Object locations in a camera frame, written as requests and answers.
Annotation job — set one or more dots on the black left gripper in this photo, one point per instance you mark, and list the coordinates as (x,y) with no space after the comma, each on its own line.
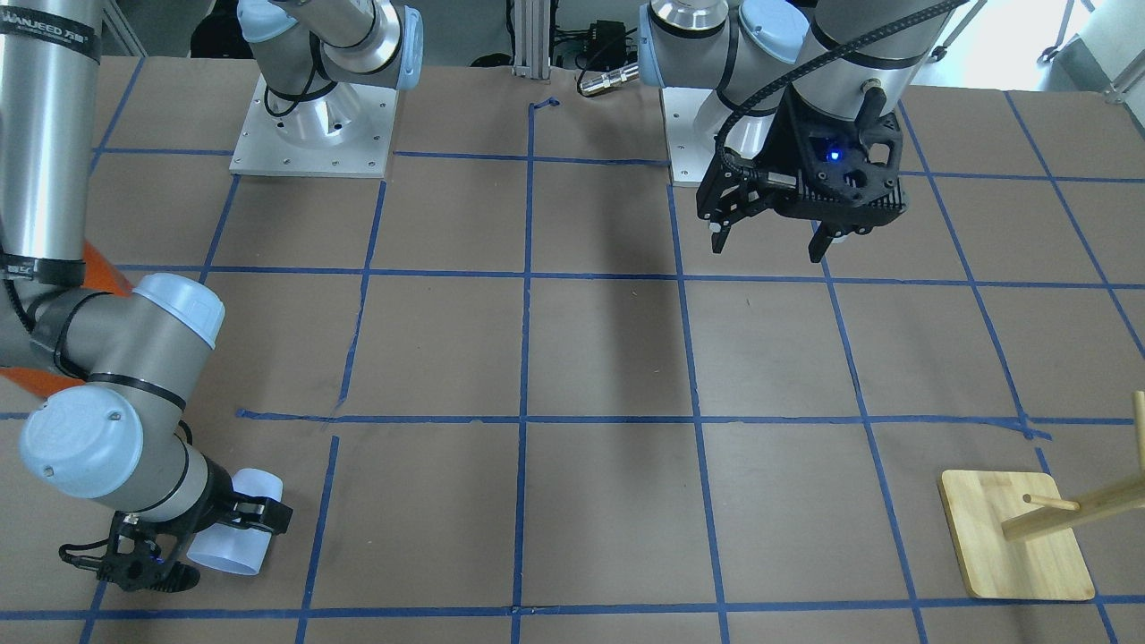
(787,139)

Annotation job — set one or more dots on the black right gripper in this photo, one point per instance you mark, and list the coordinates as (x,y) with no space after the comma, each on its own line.
(207,503)

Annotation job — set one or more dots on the light blue plastic cup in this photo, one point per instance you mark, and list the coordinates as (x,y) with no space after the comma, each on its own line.
(236,551)

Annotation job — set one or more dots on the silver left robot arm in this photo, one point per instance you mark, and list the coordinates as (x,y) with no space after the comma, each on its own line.
(806,94)

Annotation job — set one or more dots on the orange can with silver lid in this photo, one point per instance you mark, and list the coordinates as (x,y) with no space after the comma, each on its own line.
(100,275)

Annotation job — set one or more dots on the wooden mug stand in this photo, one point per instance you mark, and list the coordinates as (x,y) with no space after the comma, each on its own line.
(1013,532)

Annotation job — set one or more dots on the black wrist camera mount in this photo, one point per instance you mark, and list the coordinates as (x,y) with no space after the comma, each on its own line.
(112,559)

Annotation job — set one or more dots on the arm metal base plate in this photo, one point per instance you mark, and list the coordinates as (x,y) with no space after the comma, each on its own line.
(346,134)
(691,119)

